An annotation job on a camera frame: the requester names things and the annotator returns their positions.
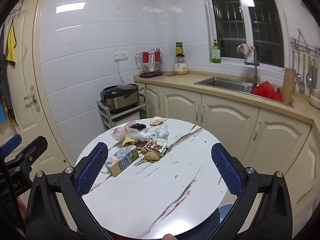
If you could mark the stack of white bowls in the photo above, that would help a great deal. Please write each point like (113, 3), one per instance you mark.
(315, 100)

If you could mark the white green drink carton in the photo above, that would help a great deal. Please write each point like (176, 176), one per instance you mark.
(121, 161)

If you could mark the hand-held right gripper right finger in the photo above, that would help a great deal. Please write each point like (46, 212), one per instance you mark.
(226, 170)

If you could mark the green dish soap bottle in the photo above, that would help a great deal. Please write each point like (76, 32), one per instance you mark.
(216, 53)

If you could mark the narrow cream cabinet door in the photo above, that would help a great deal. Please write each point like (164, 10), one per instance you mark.
(152, 102)

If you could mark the small red patterned wrapper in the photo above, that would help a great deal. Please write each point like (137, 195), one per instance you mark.
(141, 144)

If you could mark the pink white plastic bag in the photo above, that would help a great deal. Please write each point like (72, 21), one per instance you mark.
(119, 133)

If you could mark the purple drip tray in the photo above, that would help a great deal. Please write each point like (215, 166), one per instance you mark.
(152, 74)

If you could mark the metal utensil rail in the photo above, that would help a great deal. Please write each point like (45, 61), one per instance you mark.
(303, 46)

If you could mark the clear plastic bag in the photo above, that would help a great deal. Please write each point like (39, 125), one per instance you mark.
(160, 131)

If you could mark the window with bars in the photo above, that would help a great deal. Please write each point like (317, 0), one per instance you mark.
(230, 17)

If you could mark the small green label jar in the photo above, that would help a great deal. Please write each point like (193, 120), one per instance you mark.
(179, 48)

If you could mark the red cloth on counter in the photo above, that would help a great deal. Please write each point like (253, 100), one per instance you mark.
(265, 90)

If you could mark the yellow hanging cloth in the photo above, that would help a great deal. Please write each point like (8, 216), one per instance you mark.
(10, 47)

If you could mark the steel sink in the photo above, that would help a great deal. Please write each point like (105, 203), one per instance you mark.
(222, 83)

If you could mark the grey metal rack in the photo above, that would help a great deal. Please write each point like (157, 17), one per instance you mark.
(106, 116)

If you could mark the pink white cloth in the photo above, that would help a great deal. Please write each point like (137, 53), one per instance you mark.
(246, 49)

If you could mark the white wall outlet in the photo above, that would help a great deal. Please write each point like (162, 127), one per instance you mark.
(121, 56)

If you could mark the brown walnut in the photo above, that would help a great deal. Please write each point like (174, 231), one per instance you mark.
(144, 150)
(152, 156)

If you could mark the wooden cutting board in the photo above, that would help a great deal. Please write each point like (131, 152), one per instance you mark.
(288, 86)

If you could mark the yellow wrapper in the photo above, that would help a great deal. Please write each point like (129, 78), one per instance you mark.
(128, 140)

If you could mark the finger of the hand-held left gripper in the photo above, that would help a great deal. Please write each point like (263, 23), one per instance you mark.
(10, 143)
(32, 148)

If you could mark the metal faucet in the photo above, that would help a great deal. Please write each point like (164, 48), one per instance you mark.
(255, 67)

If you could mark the dark grey rice cooker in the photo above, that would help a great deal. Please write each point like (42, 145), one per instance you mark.
(120, 96)

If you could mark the red white snack wrapper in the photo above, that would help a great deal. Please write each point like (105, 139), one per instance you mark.
(156, 147)

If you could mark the round marble table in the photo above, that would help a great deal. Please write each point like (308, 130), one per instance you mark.
(150, 192)

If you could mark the light blue trash bin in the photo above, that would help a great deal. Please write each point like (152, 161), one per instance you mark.
(225, 211)

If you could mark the hanging metal ladle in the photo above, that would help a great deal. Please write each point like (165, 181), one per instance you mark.
(309, 77)

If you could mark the dark scrap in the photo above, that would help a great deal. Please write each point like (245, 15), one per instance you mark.
(138, 126)

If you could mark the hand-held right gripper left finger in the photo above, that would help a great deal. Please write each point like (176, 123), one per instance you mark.
(92, 170)

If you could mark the hanging slotted spatula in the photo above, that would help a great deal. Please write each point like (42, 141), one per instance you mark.
(302, 86)

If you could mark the hanging metal spoon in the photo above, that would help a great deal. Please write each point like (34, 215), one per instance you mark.
(298, 76)

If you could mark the dark hanging apron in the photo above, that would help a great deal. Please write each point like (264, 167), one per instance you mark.
(3, 85)

